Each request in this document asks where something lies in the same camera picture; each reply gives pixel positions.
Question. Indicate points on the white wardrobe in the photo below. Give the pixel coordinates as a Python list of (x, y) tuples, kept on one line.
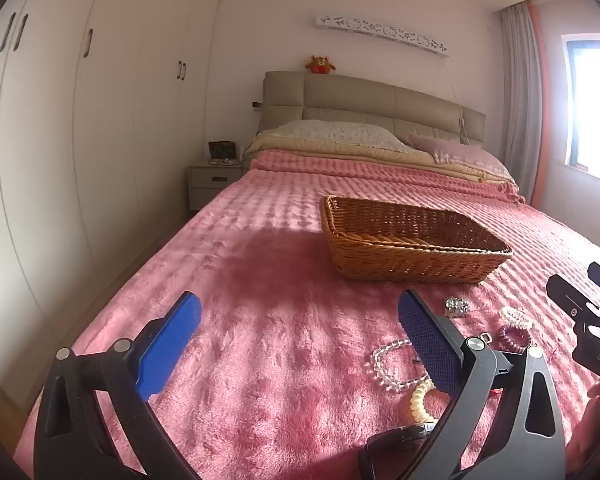
[(105, 110)]

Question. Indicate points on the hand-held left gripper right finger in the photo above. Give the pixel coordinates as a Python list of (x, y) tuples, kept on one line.
[(430, 345)]

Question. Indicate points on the white patterned pillow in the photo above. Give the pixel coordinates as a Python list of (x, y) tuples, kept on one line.
[(335, 135)]

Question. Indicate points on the grey and orange curtain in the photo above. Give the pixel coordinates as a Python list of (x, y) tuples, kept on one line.
[(522, 100)]

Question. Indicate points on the small silver clasp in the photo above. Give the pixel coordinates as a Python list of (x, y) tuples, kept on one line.
[(485, 339)]

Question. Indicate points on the black wrist watch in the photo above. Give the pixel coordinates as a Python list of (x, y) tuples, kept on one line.
[(395, 442)]

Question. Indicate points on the beige padded headboard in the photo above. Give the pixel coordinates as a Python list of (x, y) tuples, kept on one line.
[(350, 95)]

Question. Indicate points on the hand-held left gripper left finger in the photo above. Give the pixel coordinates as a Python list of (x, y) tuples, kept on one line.
[(172, 345)]

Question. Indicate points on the pink fleece blanket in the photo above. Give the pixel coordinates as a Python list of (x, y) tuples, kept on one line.
[(280, 310)]

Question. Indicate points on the orange plush toy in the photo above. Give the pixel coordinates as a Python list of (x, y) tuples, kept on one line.
[(321, 65)]

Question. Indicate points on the bright window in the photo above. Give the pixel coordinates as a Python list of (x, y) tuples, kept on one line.
[(597, 100)]

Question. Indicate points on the brown wicker basket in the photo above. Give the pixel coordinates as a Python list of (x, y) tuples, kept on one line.
[(410, 250)]

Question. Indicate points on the beige nightstand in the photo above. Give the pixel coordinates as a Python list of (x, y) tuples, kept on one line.
[(212, 185)]

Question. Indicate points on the pink pillow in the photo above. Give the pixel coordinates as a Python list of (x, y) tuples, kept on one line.
[(450, 152)]

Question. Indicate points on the dark patterned bag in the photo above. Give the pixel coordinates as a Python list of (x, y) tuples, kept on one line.
[(222, 149)]

